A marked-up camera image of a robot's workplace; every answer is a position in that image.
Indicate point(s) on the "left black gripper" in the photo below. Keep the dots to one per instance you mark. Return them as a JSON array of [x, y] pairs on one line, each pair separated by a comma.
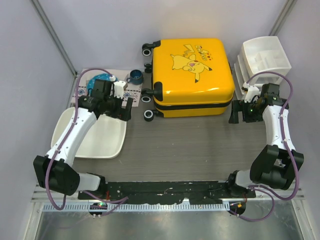
[[124, 114]]

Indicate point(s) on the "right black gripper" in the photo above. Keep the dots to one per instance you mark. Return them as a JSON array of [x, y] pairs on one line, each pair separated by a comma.
[[237, 105]]

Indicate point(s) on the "yellow Pikachu hard suitcase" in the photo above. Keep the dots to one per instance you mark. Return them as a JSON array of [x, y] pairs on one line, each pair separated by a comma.
[[190, 77]]

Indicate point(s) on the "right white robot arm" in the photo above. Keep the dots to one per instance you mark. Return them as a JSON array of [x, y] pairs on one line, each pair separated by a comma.
[[278, 162]]

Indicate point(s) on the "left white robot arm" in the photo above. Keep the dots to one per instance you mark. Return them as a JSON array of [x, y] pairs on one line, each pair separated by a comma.
[[54, 171]]

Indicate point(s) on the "patterned white placemat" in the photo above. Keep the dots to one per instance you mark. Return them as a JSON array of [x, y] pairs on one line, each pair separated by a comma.
[[133, 91]]

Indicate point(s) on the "dark blue ceramic cup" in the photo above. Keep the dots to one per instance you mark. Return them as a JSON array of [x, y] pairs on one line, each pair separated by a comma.
[[135, 77]]

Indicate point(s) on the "blue polka dot plate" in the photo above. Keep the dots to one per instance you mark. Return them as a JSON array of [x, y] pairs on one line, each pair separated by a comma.
[[90, 83]]

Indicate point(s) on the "white square tray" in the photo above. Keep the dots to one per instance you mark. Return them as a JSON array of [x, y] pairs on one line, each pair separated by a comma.
[[104, 140]]

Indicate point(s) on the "white plastic drawer organizer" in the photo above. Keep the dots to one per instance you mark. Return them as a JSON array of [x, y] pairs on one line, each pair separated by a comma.
[[260, 54]]

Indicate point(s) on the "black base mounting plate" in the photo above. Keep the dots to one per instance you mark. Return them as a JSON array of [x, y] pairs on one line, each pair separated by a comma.
[[167, 192]]

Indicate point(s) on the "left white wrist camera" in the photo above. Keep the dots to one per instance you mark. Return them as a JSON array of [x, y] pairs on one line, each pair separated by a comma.
[[119, 87]]

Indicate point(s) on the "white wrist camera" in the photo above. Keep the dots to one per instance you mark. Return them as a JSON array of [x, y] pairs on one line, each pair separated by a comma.
[[119, 87], [249, 92]]

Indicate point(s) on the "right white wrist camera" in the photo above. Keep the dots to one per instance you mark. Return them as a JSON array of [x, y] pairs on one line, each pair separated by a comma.
[[249, 92]]

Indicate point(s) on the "white slotted cable duct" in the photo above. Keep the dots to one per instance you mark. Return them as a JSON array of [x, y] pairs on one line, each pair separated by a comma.
[[185, 206]]

